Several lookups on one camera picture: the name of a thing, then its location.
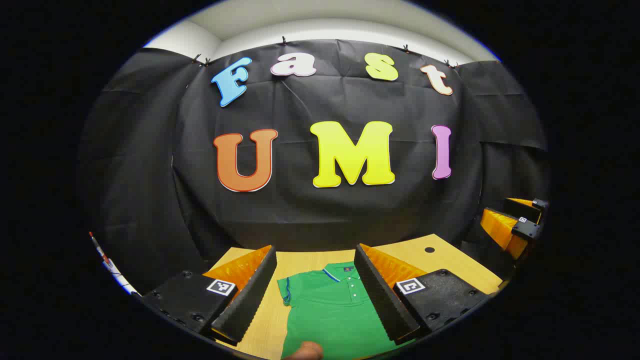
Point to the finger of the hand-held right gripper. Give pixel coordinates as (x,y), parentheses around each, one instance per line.
(525,229)
(520,212)

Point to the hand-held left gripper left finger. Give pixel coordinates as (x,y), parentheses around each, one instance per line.
(245,305)

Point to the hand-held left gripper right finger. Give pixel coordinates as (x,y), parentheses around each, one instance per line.
(385,300)

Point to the green polo T-shirt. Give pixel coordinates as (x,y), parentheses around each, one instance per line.
(325,310)

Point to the black backdrop cloth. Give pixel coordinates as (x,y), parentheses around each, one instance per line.
(320,220)

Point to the white plastic device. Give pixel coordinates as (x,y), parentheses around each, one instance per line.
(112,267)

